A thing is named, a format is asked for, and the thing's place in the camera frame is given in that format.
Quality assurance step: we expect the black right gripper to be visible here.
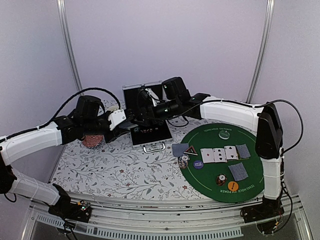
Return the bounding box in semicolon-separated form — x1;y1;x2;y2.
131;97;181;126

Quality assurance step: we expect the blue playing card deck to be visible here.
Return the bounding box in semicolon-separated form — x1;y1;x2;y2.
119;121;135;130

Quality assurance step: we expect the aluminium poker case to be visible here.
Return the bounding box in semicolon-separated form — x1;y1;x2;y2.
122;81;173;154

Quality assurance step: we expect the triangular all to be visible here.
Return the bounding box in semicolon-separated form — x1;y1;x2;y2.
183;145;198;156

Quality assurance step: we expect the purple small blind button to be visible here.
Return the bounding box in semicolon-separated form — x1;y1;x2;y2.
193;160;204;170

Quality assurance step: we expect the clear dealer button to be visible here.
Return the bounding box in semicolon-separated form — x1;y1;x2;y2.
218;130;230;140

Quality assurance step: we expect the three of spades card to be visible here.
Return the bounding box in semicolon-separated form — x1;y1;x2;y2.
213;148;228;163

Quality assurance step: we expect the orange poker chip stack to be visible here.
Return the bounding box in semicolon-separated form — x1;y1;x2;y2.
216;174;226;186

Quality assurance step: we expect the dealt blue playing card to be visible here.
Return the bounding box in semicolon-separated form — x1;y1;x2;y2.
230;165;249;181

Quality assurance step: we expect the orange big blind button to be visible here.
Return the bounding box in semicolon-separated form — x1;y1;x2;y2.
227;181;239;192

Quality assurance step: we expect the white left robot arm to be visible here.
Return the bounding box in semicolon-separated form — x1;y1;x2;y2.
0;110;127;217

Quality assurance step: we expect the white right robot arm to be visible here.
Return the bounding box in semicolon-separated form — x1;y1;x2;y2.
124;90;285;218

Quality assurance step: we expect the red dice row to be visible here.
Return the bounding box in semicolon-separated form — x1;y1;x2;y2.
140;127;159;133

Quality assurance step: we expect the cream ribbed ceramic mug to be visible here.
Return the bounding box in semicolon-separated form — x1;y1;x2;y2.
107;105;120;112

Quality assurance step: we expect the red patterned bowl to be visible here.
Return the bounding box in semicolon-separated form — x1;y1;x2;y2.
81;135;103;149

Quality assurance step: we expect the green round poker mat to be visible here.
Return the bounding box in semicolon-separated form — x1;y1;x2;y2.
180;123;264;203

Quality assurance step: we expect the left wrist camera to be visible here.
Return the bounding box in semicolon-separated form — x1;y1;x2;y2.
74;95;126;131

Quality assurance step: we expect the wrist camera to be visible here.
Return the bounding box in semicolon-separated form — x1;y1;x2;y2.
136;76;192;106
74;95;126;131

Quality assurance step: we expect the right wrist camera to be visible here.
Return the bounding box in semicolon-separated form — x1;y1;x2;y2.
136;76;192;106

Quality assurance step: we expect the front aluminium rail base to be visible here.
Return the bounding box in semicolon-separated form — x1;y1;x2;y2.
21;193;315;240

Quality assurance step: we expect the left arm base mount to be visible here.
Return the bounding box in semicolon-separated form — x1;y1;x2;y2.
48;196;92;223

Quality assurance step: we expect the left aluminium frame post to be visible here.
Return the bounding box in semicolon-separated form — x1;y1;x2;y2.
56;0;83;91

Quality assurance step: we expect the aluminium frame post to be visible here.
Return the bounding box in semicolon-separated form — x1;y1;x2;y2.
56;0;83;91
245;0;275;103

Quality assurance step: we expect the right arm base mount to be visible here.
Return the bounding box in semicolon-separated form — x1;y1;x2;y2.
240;196;285;235

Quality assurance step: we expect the right aluminium frame post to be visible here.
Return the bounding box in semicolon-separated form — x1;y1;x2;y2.
245;0;275;103

